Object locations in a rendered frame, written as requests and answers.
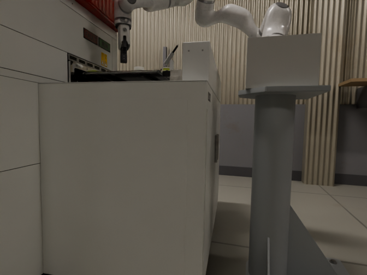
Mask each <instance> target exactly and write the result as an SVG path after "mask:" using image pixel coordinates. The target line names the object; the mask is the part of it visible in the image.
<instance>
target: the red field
mask: <svg viewBox="0 0 367 275"><path fill-rule="evenodd" d="M84 33H85V38H87V39H88V40H90V41H92V42H94V43H96V44H97V36H95V35H94V34H92V33H91V32H89V31H88V30H86V29H84Z"/></svg>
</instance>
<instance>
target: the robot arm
mask: <svg viewBox="0 0 367 275"><path fill-rule="evenodd" d="M192 1H193V0H114V25H115V28H116V29H118V47H119V50H120V63H127V51H128V49H129V48H130V45H131V41H130V31H129V30H131V28H132V11H133V10H134V9H137V8H143V9H144V10H145V11H147V12H154V11H159V10H163V9H168V8H172V7H184V6H186V5H188V4H190V3H191V2H192ZM214 5H215V0H197V2H196V9H195V21H196V23H197V24H198V25H199V26H200V27H210V26H212V25H214V24H217V23H225V24H228V25H230V26H233V27H236V28H238V29H239V30H241V31H243V32H244V33H245V34H246V35H247V36H248V37H249V38H255V37H270V36H280V35H288V33H289V29H290V26H291V20H292V11H291V9H290V7H289V6H288V5H287V4H286V3H282V2H277V3H274V4H272V5H271V6H270V7H269V8H268V10H267V12H266V13H265V16H264V19H263V22H262V24H261V27H260V28H258V27H257V26H256V24H255V22H254V19H253V16H252V14H251V13H250V12H249V11H248V10H247V9H245V8H243V7H241V6H238V5H235V4H227V5H225V6H224V7H222V8H221V9H220V10H219V11H214Z"/></svg>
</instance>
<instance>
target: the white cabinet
mask: <svg viewBox="0 0 367 275"><path fill-rule="evenodd" d="M38 93H39V133H40V172H41V193H42V232H43V271H44V273H45V274H49V275H206V269H207V265H208V258H209V252H210V246H211V239H212V233H213V229H214V222H215V216H216V210H217V203H218V176H219V157H220V121H221V116H220V111H221V104H220V102H219V101H218V99H217V97H216V96H215V94H214V92H213V91H212V89H211V87H210V86H209V84H208V83H207V81H191V82H120V83H49V84H38Z"/></svg>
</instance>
